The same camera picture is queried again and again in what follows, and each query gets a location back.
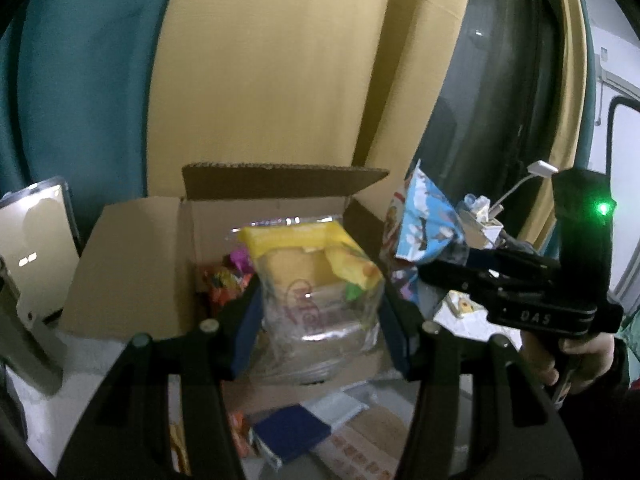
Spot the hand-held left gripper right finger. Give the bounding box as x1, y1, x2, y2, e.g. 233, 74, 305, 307
377, 292, 583, 480

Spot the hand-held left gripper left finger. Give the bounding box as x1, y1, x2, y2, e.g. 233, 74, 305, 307
55, 290, 263, 480

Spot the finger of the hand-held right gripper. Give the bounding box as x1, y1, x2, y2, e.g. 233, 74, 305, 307
462, 247, 557, 283
417, 260, 506, 303

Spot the orange snack packet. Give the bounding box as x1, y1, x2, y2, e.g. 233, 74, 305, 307
202, 265, 256, 317

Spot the blue cartoon snack packet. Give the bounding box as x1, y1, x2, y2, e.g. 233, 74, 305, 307
380, 160, 468, 306

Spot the clear bread bag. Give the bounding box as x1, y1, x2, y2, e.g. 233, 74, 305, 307
225, 215, 388, 386

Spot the pink snack packet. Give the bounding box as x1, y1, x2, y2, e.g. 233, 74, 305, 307
227, 250, 256, 274

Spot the pale grey packet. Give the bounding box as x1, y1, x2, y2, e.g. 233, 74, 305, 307
300, 390, 368, 426

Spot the dark blue packet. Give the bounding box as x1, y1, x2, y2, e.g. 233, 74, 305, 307
252, 402, 333, 466

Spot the yellow snack packet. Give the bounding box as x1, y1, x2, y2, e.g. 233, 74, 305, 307
167, 420, 193, 476

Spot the brown cardboard box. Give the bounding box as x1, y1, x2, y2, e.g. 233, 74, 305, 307
60, 161, 426, 411

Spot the person's right hand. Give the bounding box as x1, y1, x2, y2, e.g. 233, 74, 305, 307
520, 330, 628, 403

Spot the small white yellow snack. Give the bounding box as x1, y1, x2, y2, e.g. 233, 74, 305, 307
432, 290, 488, 331

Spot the white desk lamp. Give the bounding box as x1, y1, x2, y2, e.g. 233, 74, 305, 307
492, 160, 560, 211

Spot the dark glass door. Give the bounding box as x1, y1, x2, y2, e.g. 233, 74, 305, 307
415, 0, 576, 241

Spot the yellow curtain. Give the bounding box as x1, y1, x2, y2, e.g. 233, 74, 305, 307
520, 0, 588, 241
145, 0, 476, 201

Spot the grey tablet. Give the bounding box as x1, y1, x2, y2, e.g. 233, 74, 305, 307
0, 177, 82, 323

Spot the teal curtain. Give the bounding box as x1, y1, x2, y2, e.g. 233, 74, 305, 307
0, 0, 181, 211

